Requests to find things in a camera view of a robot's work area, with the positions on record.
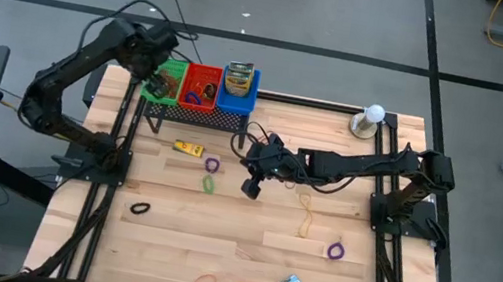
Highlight small green coil keychain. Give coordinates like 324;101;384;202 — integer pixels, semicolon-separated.
199;173;219;196

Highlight blue and black bands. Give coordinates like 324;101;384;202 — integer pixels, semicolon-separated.
200;81;220;103

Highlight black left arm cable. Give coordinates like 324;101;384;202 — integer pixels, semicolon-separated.
76;0;206;70

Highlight purple coil keychain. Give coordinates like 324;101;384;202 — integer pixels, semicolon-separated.
325;233;350;264
202;155;222;176

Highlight blue coil keychain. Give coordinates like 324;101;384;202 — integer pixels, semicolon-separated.
184;90;205;107

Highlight black coil keychain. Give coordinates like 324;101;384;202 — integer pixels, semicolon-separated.
129;199;154;218

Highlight long thin floor cable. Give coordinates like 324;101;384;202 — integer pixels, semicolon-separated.
142;0;215;66

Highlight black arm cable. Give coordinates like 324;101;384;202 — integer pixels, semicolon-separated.
223;117;364;200
76;0;206;70

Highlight tan cord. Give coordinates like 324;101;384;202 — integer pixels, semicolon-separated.
0;88;82;143

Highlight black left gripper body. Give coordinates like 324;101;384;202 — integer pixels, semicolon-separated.
128;21;183;82

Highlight green plastic basket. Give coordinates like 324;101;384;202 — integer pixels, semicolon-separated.
139;53;190;108

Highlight table lamp with white bulb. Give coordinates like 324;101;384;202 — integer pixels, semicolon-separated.
346;99;389;143

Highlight black metal riser shelf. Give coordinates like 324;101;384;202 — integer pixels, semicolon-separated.
138;95;253;152

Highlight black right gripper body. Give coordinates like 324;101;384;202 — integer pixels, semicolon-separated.
239;128;317;188

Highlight Crayola crayon box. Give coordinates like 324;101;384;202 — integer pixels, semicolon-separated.
171;138;207;160
225;58;257;82
222;71;256;100

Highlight blue plastic basket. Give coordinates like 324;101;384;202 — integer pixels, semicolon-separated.
214;63;263;118

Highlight red plastic basket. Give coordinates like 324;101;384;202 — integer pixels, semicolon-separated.
176;61;225;115

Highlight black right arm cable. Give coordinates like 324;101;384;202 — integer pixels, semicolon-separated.
223;117;364;200

